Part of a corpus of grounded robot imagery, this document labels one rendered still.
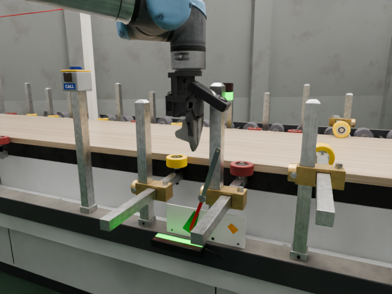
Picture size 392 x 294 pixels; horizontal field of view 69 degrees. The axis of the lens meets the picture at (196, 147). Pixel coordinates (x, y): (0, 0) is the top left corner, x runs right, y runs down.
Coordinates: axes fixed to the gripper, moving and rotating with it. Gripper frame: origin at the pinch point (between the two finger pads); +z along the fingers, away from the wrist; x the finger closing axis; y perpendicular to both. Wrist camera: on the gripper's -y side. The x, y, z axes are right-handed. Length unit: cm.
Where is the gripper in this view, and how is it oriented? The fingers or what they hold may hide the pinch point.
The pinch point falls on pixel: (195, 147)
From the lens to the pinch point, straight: 78.1
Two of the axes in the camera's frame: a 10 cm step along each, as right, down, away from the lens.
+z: 0.0, 9.7, 2.3
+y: -9.2, -0.8, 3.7
